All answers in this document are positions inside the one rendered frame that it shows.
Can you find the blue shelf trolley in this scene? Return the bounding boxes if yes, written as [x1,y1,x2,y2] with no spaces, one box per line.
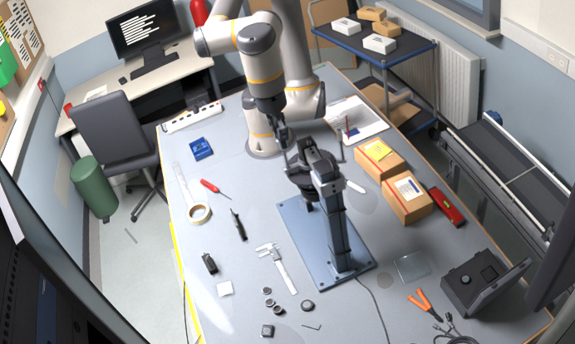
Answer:
[309,12,440,140]

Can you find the flat cardboard box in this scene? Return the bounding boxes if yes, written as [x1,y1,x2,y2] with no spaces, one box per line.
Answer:
[360,82,422,129]

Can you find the small cardboard box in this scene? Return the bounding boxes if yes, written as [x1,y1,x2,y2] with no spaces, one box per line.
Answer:
[371,18,403,39]
[356,5,388,22]

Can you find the large dark equipment rack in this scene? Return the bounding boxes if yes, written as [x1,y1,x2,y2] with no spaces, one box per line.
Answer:
[0,133,151,344]

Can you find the black computer monitor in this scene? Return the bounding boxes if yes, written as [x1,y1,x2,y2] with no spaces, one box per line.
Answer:
[104,0,184,69]

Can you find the black inspection camera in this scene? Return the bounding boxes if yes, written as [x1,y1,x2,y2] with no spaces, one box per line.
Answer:
[283,135,342,204]

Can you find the red spirit level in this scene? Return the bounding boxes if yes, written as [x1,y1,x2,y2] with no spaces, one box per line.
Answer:
[427,185,468,229]

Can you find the cream tape roll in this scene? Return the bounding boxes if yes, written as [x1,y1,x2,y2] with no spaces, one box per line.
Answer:
[185,200,213,227]

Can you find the cardboard box with yellow note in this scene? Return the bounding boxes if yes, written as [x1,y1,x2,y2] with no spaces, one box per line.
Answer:
[353,136,407,186]

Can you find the window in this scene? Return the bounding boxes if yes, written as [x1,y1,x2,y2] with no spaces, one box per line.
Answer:
[414,0,503,41]

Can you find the small white box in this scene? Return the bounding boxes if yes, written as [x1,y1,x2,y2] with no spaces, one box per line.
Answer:
[330,17,363,37]

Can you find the white wall trunking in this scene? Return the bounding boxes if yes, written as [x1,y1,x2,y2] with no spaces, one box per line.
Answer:
[501,17,575,94]

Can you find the red fire extinguisher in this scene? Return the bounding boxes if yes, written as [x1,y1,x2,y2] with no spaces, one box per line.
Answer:
[189,0,212,29]

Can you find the grey roll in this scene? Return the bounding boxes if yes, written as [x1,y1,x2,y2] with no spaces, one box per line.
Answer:
[381,91,414,112]

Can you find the thin black cable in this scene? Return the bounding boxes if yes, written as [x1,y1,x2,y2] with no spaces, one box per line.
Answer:
[181,282,194,344]

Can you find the silver vernier caliper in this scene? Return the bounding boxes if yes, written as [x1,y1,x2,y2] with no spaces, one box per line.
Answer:
[254,241,299,297]

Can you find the black focus ring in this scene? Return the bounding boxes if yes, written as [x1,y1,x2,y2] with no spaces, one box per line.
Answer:
[297,184,320,203]

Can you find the cardboard box with white label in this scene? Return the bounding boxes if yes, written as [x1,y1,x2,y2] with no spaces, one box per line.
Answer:
[381,170,435,227]

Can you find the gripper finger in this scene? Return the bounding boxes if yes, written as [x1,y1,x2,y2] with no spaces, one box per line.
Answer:
[267,113,282,141]
[277,119,292,150]

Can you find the black stand cable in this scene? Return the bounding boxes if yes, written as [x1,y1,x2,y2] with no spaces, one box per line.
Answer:
[351,273,393,344]

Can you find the grey conveyor belt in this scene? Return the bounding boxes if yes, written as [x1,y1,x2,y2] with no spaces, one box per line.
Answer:
[430,111,573,250]

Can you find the large white box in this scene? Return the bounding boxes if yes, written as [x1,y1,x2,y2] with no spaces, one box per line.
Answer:
[361,32,398,57]

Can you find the open dark grey case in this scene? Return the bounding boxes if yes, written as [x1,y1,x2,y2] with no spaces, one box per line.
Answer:
[440,247,534,320]

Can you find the beige office desk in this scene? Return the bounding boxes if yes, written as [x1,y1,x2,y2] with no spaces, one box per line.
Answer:
[54,32,223,165]

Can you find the black cable with connectors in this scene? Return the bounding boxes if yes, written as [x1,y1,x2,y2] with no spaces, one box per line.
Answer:
[432,312,480,344]

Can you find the cork notice board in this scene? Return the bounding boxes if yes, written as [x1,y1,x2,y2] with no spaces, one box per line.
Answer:
[0,0,47,88]

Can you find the red-handled screwdriver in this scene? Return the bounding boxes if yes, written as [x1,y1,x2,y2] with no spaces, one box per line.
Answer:
[199,178,233,201]

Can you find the large dark monitor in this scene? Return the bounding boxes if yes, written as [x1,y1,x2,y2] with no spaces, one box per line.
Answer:
[524,129,575,314]

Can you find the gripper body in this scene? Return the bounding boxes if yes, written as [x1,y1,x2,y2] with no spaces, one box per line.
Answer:
[254,92,289,119]

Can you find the small black block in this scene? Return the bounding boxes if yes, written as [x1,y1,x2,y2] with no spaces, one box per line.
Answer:
[200,251,219,276]

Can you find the white paper sheet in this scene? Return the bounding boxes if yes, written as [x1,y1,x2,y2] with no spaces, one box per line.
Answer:
[82,84,110,103]

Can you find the orange-handled pliers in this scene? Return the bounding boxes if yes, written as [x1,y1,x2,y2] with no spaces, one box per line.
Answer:
[407,287,445,323]

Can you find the black keyboard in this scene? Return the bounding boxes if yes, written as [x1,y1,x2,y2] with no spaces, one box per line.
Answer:
[129,51,180,81]

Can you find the white power strip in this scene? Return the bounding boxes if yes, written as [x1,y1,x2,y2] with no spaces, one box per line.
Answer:
[161,101,224,135]

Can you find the blue-grey camera stand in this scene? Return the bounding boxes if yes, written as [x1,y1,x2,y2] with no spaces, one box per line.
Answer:
[276,176,378,293]

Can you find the white radiator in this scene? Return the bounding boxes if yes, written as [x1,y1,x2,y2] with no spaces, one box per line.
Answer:
[374,0,487,131]

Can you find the green cylinder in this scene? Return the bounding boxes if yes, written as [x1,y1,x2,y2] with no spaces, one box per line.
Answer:
[69,155,120,225]

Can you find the small blue box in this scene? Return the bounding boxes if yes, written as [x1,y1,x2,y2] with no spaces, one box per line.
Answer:
[189,136,214,163]

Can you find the steel ruler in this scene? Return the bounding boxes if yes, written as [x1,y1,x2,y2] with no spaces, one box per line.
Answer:
[172,161,196,208]

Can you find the grey office chair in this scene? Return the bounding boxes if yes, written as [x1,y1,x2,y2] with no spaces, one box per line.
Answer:
[67,89,170,224]

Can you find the brown clipboard with paper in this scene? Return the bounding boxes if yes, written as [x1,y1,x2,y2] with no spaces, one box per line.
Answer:
[322,94,392,147]

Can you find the grey glass plate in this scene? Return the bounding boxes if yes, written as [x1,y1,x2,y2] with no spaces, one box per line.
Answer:
[392,256,433,287]

